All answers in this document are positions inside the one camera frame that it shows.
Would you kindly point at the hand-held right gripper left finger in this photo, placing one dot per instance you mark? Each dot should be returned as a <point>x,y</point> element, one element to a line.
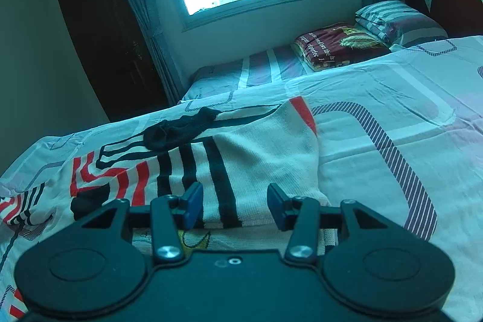
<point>194,205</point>

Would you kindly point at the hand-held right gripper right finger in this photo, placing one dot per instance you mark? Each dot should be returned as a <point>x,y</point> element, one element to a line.
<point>275,209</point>

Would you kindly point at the white black red striped sweater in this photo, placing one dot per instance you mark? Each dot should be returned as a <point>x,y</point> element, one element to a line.
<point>256,163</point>

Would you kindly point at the black cloth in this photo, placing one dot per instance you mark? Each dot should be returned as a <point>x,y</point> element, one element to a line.
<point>169,131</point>

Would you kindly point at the striped bed sheet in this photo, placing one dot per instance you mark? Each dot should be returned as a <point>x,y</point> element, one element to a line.
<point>260,69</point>

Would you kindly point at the bed with patterned sheet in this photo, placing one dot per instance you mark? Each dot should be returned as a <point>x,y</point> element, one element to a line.
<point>385,99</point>

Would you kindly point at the maroon folded blanket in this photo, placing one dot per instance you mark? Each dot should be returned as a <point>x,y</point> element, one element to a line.
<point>339,44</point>

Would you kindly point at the dark wooden wardrobe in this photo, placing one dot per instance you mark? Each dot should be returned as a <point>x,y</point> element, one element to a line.
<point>102,35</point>

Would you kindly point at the striped pillow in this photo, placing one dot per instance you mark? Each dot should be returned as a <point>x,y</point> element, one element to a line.
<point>400,20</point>

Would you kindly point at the red heart-shaped headboard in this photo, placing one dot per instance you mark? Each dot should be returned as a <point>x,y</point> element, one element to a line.
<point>456,1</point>

